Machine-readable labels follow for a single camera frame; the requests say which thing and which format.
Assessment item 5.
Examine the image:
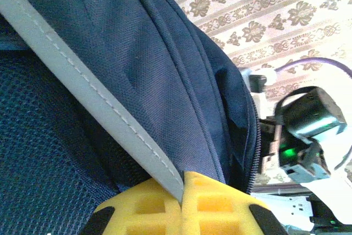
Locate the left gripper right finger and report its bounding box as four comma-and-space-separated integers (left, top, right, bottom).
180, 172, 289, 235

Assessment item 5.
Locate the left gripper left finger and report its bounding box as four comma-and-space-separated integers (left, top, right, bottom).
82, 178, 184, 235

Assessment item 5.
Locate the navy blue backpack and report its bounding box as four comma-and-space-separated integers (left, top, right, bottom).
0, 0, 262, 235

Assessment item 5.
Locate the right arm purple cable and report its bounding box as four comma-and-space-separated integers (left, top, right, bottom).
252, 57, 352, 195

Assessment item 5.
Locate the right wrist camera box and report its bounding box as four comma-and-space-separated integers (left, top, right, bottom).
241, 67, 277, 94

